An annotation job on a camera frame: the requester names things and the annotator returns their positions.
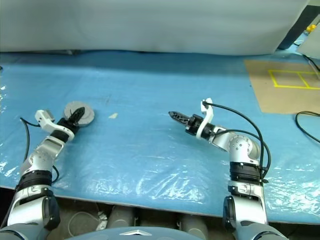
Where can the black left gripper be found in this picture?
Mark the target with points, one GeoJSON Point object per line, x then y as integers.
{"type": "Point", "coordinates": [66, 123]}

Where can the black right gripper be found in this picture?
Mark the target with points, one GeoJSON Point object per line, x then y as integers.
{"type": "Point", "coordinates": [194, 125]}

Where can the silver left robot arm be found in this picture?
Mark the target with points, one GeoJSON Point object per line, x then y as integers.
{"type": "Point", "coordinates": [40, 157]}

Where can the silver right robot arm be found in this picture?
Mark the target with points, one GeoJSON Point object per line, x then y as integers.
{"type": "Point", "coordinates": [240, 147]}

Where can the small pale paper scrap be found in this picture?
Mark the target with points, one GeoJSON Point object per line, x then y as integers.
{"type": "Point", "coordinates": [113, 115]}

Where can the blue plastic table sheet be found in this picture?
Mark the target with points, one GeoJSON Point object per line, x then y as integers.
{"type": "Point", "coordinates": [150, 82]}

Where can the brown cardboard sheet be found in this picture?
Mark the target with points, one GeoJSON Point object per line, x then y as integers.
{"type": "Point", "coordinates": [260, 80]}

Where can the white backdrop sheet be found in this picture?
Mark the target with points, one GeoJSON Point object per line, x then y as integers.
{"type": "Point", "coordinates": [125, 25]}

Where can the grey cylinder under table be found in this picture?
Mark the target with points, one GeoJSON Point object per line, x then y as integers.
{"type": "Point", "coordinates": [193, 225]}
{"type": "Point", "coordinates": [121, 217]}

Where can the yellow tape rectangle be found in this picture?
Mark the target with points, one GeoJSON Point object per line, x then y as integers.
{"type": "Point", "coordinates": [292, 86]}

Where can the grey robot torso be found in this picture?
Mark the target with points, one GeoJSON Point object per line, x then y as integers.
{"type": "Point", "coordinates": [137, 235]}

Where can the white panel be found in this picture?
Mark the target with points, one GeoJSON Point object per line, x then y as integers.
{"type": "Point", "coordinates": [311, 45]}

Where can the small yellow object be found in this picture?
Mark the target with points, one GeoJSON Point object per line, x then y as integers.
{"type": "Point", "coordinates": [310, 28]}

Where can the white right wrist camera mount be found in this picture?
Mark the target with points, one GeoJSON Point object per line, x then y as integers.
{"type": "Point", "coordinates": [208, 117]}

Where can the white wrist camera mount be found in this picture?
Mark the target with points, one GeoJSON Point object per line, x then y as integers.
{"type": "Point", "coordinates": [208, 117]}
{"type": "Point", "coordinates": [43, 117]}

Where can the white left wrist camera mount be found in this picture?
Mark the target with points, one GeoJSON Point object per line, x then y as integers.
{"type": "Point", "coordinates": [43, 117]}

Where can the dark teal post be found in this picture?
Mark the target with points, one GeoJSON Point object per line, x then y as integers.
{"type": "Point", "coordinates": [291, 35]}

